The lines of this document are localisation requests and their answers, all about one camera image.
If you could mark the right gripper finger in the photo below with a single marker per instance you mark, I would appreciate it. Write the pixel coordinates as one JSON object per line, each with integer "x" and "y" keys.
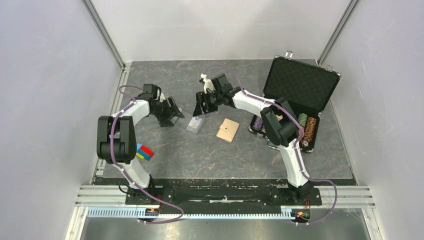
{"x": 210, "y": 104}
{"x": 198, "y": 110}

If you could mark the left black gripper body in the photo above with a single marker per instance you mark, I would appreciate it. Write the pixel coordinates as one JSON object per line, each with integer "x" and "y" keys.
{"x": 163, "y": 111}

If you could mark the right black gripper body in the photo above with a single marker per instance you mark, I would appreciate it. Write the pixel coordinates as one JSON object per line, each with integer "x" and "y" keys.
{"x": 210, "y": 99}

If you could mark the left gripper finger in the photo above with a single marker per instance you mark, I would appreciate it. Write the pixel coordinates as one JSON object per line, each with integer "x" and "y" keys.
{"x": 166, "y": 122}
{"x": 174, "y": 110}

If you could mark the tan leather card holder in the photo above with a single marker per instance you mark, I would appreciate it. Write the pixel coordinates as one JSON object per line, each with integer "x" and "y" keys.
{"x": 228, "y": 130}

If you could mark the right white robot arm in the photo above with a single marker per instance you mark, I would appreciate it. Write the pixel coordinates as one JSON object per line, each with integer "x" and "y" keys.
{"x": 278, "y": 119}

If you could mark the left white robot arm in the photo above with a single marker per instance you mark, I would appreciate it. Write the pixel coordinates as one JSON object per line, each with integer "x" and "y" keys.
{"x": 116, "y": 141}

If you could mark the colourful toy block stack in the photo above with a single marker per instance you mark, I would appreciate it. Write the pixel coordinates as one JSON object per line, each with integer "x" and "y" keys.
{"x": 143, "y": 152}

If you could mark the black poker chip case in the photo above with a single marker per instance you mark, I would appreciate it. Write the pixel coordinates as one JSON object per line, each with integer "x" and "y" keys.
{"x": 307, "y": 88}

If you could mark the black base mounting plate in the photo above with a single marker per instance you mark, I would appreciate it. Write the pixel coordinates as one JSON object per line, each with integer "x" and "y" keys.
{"x": 237, "y": 194}

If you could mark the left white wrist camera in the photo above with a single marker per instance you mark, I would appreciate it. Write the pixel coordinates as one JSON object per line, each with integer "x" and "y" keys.
{"x": 161, "y": 96}

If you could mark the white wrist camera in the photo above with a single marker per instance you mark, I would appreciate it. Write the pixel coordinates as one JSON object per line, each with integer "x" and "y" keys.
{"x": 208, "y": 86}
{"x": 161, "y": 96}

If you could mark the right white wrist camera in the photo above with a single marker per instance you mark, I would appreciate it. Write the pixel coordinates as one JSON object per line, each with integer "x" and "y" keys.
{"x": 208, "y": 86}

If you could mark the left aluminium corner post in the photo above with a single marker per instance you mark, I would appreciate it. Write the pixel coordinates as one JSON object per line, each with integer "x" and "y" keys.
{"x": 96, "y": 18}

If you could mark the aluminium corner post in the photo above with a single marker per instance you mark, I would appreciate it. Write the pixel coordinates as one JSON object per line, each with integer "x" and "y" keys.
{"x": 337, "y": 32}
{"x": 96, "y": 18}

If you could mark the aluminium front frame rail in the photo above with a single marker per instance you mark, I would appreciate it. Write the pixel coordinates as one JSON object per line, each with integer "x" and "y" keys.
{"x": 108, "y": 201}

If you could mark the right aluminium corner post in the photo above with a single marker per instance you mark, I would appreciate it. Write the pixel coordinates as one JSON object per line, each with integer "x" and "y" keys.
{"x": 337, "y": 32}

